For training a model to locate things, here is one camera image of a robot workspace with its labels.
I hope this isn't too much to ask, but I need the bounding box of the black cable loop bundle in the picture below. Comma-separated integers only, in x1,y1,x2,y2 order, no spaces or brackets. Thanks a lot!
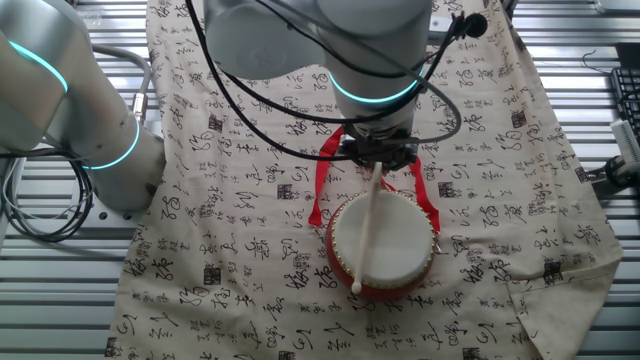
0,149,100,244

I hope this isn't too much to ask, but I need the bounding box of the red drum with white skin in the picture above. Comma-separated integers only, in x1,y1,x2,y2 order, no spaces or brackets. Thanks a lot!
324,188,441,301

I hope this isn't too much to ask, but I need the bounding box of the pale grey box device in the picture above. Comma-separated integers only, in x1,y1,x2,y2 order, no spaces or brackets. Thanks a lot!
610,118,640,164

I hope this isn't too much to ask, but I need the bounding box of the beige calligraphy print cloth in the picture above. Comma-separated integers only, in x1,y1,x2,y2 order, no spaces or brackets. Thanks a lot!
104,0,624,360

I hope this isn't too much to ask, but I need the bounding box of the grey flat device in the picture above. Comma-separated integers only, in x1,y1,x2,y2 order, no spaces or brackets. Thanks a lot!
594,0,640,15

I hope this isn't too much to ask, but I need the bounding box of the red ribbon strap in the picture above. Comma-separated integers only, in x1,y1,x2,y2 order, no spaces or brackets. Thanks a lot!
308,125,441,234

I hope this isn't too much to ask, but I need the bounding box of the black keyboard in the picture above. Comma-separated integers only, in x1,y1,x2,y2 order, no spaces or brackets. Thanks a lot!
609,67,640,146

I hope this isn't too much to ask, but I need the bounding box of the grey cable with metal connector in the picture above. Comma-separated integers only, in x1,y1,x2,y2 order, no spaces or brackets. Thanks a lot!
87,42,154,126

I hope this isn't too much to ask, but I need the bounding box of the black box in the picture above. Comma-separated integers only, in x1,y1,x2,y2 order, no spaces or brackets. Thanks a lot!
614,42,640,69

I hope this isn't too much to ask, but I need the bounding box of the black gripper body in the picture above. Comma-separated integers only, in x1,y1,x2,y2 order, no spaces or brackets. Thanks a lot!
339,125,420,162

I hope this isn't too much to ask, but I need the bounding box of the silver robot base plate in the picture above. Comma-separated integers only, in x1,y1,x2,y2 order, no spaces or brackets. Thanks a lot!
64,164,166,234

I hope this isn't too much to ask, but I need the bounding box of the black mount with cable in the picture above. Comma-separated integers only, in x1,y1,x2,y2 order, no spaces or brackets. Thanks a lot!
584,155,640,194

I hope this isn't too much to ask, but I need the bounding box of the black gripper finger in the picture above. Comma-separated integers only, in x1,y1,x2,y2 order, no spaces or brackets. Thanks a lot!
383,155,416,174
342,149,374,167

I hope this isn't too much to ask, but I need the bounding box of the pale wooden drumstick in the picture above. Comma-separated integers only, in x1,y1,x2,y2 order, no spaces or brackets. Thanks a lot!
350,161,384,295

